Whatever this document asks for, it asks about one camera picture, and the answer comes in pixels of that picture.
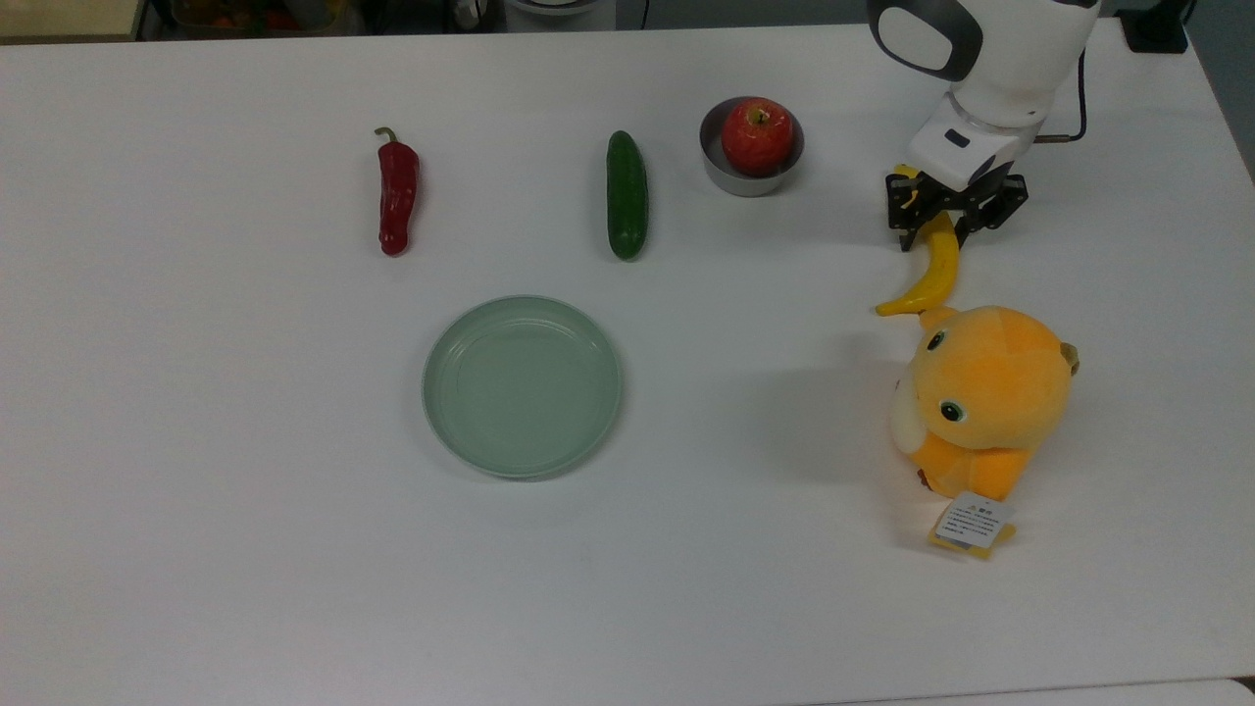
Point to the black linkage gripper body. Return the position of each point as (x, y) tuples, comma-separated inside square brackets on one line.
[(990, 201)]

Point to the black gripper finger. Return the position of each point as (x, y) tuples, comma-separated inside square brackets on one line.
[(912, 237), (963, 233)]

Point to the yellow banana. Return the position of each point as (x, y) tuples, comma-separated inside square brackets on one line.
[(936, 279)]

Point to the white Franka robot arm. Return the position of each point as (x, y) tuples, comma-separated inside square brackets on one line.
[(1010, 49)]

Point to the pale green plastic plate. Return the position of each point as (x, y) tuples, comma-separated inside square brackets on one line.
[(523, 387)]

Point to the orange plush toy with tag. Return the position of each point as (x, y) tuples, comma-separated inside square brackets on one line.
[(990, 382)]

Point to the red apple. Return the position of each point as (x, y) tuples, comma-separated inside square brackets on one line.
[(758, 137)]

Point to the small metal bowl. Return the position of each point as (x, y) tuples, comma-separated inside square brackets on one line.
[(721, 176)]

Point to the dark green cucumber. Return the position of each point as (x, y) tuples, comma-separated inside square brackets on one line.
[(627, 196)]

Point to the red chili pepper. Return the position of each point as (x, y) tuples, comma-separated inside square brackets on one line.
[(397, 196)]

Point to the clear bin with items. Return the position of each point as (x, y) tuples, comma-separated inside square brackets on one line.
[(245, 15)]

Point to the black camera pole clamp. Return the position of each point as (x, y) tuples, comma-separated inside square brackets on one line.
[(1155, 29)]

